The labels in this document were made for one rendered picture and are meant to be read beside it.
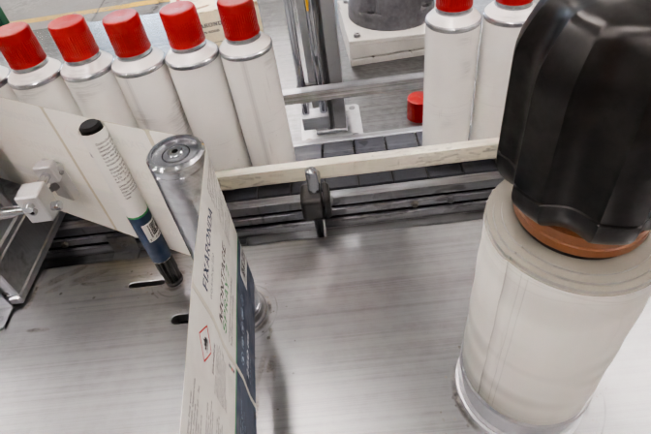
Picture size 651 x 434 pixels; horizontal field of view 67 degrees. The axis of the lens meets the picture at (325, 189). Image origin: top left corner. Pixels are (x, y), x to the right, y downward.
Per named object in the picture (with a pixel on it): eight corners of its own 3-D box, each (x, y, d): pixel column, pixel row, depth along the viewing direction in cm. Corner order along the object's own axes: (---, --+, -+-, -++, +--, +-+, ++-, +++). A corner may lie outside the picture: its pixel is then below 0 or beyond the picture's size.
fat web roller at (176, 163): (214, 337, 42) (131, 178, 29) (220, 294, 46) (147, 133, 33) (266, 331, 42) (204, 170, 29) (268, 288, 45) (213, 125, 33)
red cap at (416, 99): (422, 125, 69) (423, 106, 66) (402, 118, 71) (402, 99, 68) (435, 113, 70) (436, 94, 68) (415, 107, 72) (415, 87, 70)
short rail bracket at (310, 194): (311, 260, 54) (294, 180, 45) (311, 239, 56) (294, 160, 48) (340, 257, 53) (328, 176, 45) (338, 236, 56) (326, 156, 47)
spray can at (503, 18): (475, 162, 55) (499, -25, 41) (463, 134, 58) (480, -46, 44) (521, 156, 54) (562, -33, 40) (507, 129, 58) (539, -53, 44)
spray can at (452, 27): (426, 166, 55) (433, -17, 41) (418, 138, 59) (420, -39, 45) (472, 160, 55) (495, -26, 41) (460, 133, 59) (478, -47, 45)
